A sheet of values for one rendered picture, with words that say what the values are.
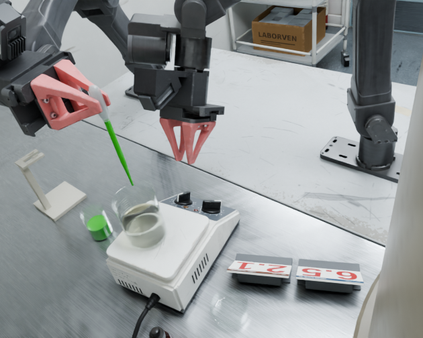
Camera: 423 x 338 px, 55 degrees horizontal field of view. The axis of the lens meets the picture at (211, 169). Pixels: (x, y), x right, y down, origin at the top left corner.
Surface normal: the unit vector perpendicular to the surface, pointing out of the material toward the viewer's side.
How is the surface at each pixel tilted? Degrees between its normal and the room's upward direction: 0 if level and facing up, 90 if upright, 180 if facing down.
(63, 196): 0
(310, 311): 0
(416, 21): 90
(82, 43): 90
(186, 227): 0
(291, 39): 91
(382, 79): 81
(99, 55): 90
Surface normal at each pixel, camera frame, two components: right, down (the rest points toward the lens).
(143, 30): -0.04, 0.66
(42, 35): 0.97, 0.00
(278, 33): -0.57, 0.61
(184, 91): -0.58, 0.15
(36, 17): -0.20, -0.53
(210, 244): 0.87, 0.21
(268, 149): -0.15, -0.75
